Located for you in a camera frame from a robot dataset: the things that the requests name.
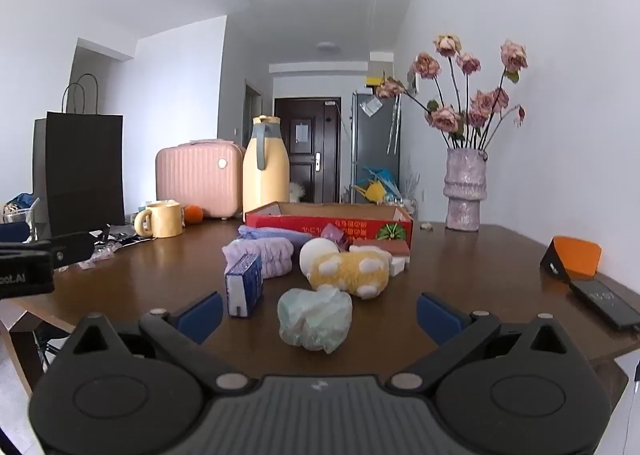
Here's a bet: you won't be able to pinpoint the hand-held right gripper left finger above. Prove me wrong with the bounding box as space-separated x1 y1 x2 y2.
70 291 253 392

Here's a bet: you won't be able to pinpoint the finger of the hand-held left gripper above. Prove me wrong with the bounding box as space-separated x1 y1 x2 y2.
50 231 96 270

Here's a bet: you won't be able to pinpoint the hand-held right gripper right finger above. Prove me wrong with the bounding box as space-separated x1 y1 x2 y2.
387 292 571 392

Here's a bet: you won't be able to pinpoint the blue white tissue pack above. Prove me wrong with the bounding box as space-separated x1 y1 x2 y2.
225 253 264 320

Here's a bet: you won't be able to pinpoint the purple fluffy headband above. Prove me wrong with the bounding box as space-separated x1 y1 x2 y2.
221 237 295 280

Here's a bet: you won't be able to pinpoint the yellow white spotted plush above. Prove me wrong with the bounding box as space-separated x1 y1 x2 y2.
306 245 393 298

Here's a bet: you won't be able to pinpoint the pale green cloth bundle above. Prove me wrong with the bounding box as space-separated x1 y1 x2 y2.
278 287 353 355

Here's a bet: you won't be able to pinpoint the white fluffy ball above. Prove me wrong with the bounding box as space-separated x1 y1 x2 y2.
299 238 341 281

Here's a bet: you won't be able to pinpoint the red cardboard box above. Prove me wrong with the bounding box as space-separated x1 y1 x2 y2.
244 202 415 266

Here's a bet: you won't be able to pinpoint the pile of small packets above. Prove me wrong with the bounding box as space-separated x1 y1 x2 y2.
90 225 146 268

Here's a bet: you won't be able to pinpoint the clear storage basket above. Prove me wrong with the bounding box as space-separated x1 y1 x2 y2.
0 192 41 242

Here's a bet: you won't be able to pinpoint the black paper bag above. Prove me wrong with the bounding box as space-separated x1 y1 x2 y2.
32 74 126 236

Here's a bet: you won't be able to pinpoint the yellow mug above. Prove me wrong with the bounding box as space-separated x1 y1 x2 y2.
134 202 184 239

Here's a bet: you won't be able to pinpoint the lilac ceramic vase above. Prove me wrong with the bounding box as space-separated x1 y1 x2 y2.
443 148 488 232

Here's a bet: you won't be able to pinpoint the pink suitcase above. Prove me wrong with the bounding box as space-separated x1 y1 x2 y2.
155 139 247 221

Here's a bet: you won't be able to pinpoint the blue and yellow bags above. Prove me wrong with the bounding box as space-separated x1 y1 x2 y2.
352 165 401 206

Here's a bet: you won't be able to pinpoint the yellow thermos jug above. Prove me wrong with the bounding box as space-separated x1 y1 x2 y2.
242 116 291 216

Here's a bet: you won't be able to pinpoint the orange and black box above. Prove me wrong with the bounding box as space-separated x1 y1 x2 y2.
540 235 603 281

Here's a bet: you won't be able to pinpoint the black phone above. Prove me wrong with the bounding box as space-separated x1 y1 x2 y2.
569 279 640 332

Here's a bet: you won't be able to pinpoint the grey refrigerator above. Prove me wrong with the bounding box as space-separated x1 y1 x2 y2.
350 90 402 196

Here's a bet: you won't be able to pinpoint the dark entrance door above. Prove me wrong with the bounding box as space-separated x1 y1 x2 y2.
274 96 342 204

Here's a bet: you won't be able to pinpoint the bunch of dried pink roses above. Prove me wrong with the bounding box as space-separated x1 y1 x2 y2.
375 34 528 151

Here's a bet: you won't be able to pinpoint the interior door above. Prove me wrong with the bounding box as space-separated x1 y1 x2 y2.
244 80 263 146

